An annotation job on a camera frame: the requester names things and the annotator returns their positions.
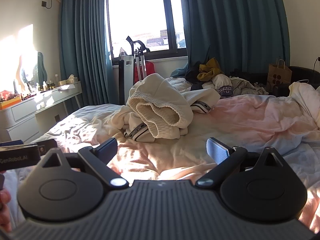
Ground wavy standing mirror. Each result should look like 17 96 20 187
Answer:
16 51 48 88

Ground pink blue duvet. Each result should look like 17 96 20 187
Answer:
5 76 320 233

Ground yellow garment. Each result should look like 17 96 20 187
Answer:
197 57 222 82

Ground orange box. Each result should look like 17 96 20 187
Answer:
0 97 23 110

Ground white standing heater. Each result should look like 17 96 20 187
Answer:
118 56 135 105

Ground dark framed window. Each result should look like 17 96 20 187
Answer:
106 0 188 66

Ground beige tissue box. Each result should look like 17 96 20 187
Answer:
58 74 81 87

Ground white garment purple print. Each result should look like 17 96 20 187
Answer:
212 74 234 98

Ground cream sweatshirt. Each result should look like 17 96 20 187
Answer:
107 73 220 144

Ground red bag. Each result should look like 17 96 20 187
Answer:
134 60 156 83

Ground teal garment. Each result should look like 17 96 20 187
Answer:
171 64 188 78

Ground brown paper bag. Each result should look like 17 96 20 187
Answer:
266 59 293 91

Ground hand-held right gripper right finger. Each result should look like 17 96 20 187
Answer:
195 137 285 187

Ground row of cosmetic bottles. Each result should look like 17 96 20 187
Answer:
12 74 60 101

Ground dark garment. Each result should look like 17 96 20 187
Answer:
185 65 213 92

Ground person's left hand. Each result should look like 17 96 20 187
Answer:
0 190 12 230

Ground white dressing table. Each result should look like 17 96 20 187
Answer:
0 80 83 143

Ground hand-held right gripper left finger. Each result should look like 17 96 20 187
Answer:
37 137 128 188

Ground cream pillow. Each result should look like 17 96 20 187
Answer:
288 81 320 128

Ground grey white crumpled garment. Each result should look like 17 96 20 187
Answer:
230 76 269 96

